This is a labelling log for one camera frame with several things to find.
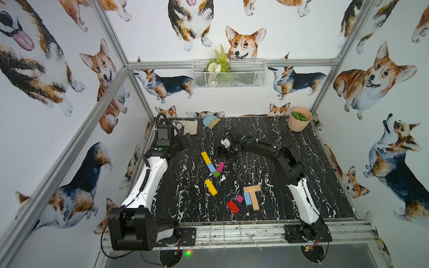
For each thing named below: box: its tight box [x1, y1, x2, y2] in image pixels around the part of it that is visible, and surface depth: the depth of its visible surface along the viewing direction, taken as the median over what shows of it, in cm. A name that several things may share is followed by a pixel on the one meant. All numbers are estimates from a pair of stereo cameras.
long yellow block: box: [204, 178, 218, 196], surface depth 90 cm
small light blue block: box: [206, 163, 217, 174], surface depth 97 cm
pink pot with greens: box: [288, 107, 313, 133], surface depth 109 cm
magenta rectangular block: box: [216, 161, 226, 173], surface depth 97 cm
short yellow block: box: [201, 151, 212, 166], surface depth 102 cm
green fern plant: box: [206, 43, 232, 88], surface depth 85 cm
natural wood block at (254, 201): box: [249, 191, 260, 211], surface depth 85 cm
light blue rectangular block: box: [243, 192, 252, 207], surface depth 86 cm
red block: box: [226, 200, 240, 214], surface depth 84 cm
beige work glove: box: [173, 120, 199, 136], surface depth 120 cm
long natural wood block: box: [242, 184, 261, 196], surface depth 90 cm
